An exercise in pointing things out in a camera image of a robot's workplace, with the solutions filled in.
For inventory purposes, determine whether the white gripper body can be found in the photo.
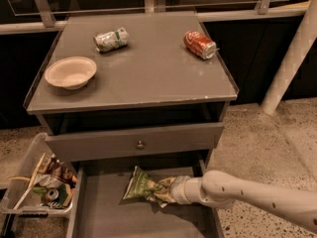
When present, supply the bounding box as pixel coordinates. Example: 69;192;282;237
169;176;190;204

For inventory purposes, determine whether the green jalapeno chip bag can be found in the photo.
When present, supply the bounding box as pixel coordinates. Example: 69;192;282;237
123;166;170;208

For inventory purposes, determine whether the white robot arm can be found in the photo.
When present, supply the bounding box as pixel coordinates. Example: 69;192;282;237
168;0;317;233

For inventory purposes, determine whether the round metal drawer knob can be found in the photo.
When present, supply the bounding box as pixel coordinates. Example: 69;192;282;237
136;141;145;150

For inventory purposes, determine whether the grey top drawer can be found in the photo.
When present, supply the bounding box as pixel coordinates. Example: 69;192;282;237
47;122;224;162

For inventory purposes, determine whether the grey open middle drawer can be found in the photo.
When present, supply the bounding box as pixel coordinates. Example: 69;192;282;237
66;158;224;238

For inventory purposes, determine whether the grey drawer cabinet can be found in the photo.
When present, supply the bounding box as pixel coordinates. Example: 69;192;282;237
23;11;240;164

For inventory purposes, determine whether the brown snack wrapper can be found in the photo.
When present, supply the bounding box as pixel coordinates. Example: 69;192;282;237
29;153;77;194

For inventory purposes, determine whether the clear plastic trash bin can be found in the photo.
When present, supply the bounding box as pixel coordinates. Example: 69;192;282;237
1;133;76;217

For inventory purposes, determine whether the red soda can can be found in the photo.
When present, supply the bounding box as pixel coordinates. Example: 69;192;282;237
183;31;217;60

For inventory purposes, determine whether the beige paper bowl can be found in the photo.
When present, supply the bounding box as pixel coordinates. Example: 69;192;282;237
45;57;97;90

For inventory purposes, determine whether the green white crushed can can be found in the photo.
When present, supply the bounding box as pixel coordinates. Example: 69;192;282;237
93;28;129;53

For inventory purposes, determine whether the left metal bracket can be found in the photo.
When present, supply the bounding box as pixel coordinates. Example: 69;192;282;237
35;0;55;28

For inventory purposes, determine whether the grey counter ledge rail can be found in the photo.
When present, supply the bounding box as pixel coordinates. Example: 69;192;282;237
0;6;308;35

